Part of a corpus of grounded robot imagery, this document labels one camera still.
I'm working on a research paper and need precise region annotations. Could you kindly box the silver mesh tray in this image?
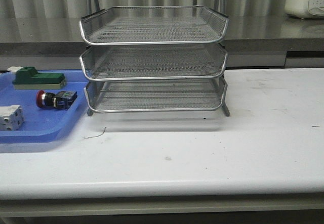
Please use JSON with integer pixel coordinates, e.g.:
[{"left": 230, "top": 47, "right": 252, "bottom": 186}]
[
  {"left": 79, "top": 6, "right": 229, "bottom": 46},
  {"left": 79, "top": 43, "right": 228, "bottom": 81},
  {"left": 84, "top": 77, "right": 228, "bottom": 113}
]

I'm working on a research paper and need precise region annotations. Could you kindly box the red emergency stop button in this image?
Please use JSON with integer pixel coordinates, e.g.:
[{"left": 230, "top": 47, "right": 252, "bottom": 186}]
[{"left": 35, "top": 90, "right": 77, "bottom": 110}]

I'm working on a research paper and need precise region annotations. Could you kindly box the grey stone counter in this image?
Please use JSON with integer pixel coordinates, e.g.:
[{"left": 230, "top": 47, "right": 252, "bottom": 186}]
[{"left": 1, "top": 15, "right": 323, "bottom": 70}]

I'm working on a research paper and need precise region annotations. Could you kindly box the white terminal block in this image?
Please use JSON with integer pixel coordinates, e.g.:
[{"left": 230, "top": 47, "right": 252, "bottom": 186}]
[{"left": 1, "top": 105, "right": 24, "bottom": 131}]

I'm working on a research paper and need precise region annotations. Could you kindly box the green terminal block component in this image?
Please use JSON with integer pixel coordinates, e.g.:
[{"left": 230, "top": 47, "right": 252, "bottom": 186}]
[{"left": 7, "top": 66, "right": 67, "bottom": 90}]

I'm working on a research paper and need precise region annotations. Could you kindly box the thin wire scrap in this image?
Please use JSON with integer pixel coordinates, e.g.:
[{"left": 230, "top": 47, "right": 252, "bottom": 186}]
[{"left": 84, "top": 127, "right": 107, "bottom": 139}]

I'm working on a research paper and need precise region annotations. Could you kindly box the silver mesh rack frame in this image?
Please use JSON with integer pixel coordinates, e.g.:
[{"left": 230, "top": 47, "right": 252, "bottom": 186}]
[{"left": 86, "top": 0, "right": 230, "bottom": 116}]

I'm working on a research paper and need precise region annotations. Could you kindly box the blue plastic tray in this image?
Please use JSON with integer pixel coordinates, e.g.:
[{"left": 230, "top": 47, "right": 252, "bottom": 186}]
[{"left": 1, "top": 70, "right": 88, "bottom": 144}]

